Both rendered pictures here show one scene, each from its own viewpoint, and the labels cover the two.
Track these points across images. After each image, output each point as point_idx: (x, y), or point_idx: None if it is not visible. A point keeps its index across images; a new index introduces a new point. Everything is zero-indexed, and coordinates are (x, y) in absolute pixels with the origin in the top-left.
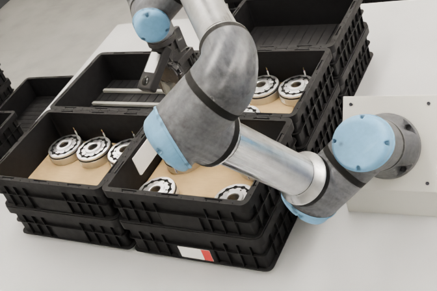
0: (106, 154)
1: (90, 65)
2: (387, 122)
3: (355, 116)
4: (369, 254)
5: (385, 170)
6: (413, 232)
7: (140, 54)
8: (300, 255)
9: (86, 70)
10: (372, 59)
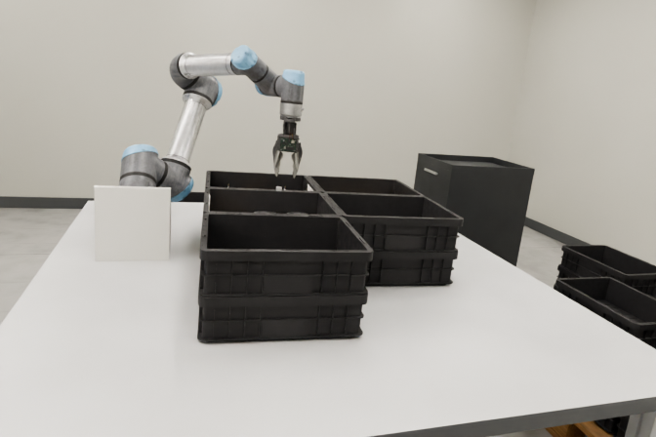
0: None
1: (450, 213)
2: (125, 155)
3: (143, 144)
4: None
5: None
6: None
7: (413, 217)
8: (192, 231)
9: (446, 211)
10: (197, 341)
